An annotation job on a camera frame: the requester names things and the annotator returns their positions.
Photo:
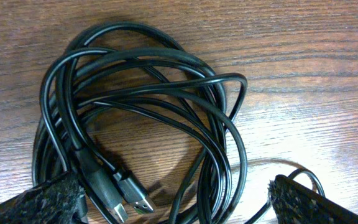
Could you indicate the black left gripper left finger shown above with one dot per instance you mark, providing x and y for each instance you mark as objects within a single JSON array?
[{"x": 59, "y": 200}]

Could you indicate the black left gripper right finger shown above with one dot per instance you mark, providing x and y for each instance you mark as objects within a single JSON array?
[{"x": 293, "y": 203}]

